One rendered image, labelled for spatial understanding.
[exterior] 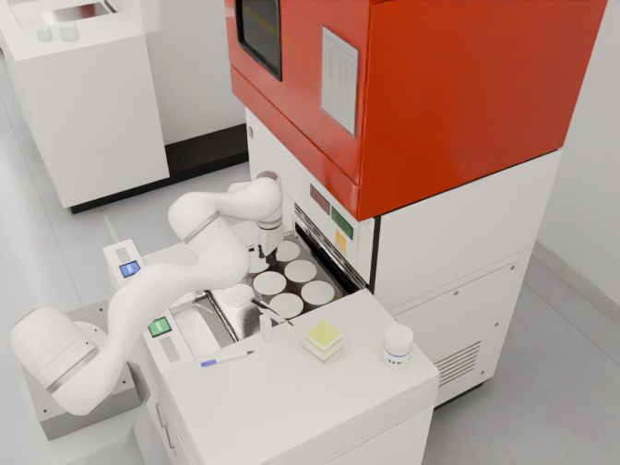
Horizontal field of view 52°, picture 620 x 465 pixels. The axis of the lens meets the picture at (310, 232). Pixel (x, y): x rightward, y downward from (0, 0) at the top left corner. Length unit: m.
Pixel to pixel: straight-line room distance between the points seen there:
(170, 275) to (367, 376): 0.59
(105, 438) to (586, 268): 2.39
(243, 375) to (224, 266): 0.38
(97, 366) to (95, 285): 2.07
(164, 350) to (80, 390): 0.46
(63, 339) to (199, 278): 0.29
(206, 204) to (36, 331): 0.42
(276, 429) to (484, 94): 0.97
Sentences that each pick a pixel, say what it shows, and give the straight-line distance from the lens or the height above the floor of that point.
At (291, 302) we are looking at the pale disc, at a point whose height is 0.90.
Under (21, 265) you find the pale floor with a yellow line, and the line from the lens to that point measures 3.63.
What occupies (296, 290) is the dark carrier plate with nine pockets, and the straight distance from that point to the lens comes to 1.92.
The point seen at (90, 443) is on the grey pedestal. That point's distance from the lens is 1.78.
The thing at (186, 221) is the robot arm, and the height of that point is 1.41.
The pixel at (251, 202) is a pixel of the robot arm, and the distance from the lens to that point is 1.40.
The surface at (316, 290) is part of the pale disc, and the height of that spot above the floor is 0.90.
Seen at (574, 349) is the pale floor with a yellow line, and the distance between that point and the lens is 3.16.
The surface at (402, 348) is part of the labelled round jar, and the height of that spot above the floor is 1.05.
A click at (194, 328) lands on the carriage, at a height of 0.88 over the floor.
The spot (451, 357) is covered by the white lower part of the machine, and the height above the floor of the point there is 0.39.
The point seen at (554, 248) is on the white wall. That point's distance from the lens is 3.45.
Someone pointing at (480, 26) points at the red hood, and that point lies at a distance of 1.58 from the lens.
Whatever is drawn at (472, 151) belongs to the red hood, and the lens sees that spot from 1.78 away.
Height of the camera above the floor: 2.27
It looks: 41 degrees down
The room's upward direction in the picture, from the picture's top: straight up
